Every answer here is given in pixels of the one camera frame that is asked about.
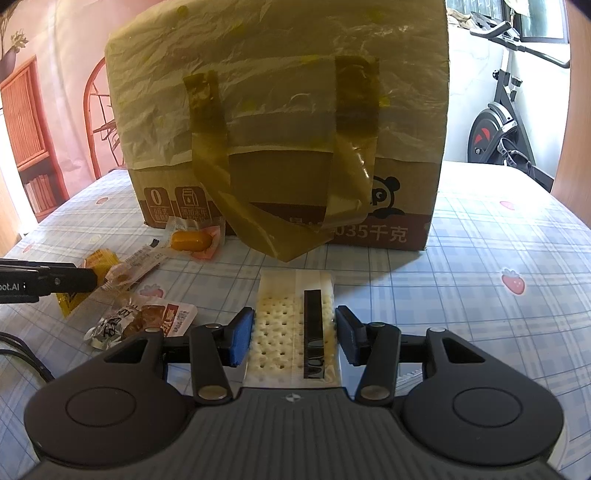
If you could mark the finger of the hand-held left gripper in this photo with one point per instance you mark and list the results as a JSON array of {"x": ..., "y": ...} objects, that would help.
[{"x": 69, "y": 279}]

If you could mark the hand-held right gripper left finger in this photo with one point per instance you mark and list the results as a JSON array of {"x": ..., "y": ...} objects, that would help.
[{"x": 240, "y": 337}]

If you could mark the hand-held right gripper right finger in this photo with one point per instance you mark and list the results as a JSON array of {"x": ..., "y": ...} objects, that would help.
[{"x": 346, "y": 337}]

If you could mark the yellow snack packet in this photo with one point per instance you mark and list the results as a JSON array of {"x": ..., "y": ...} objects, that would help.
[{"x": 99, "y": 258}]

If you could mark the clear cracker packet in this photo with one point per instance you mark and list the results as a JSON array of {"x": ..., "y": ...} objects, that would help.
[{"x": 277, "y": 323}]

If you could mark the clear long snack packet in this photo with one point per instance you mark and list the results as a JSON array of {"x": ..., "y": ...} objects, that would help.
[{"x": 138, "y": 261}]

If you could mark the cardboard box with yellow bag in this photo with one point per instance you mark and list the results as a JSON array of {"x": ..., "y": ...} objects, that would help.
[{"x": 277, "y": 69}]

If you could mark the brown snack packet red label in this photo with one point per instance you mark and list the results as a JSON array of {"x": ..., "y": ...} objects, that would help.
[{"x": 161, "y": 316}]

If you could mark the yellow candy in clear wrapper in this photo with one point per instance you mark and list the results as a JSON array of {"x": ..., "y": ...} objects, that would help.
[{"x": 187, "y": 240}]

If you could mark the black exercise bike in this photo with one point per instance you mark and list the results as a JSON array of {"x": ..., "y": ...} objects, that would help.
[{"x": 508, "y": 92}]

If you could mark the wooden board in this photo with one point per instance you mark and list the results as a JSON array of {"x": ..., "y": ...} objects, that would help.
[{"x": 575, "y": 115}]

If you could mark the window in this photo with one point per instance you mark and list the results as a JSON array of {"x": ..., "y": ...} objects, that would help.
[{"x": 508, "y": 14}]

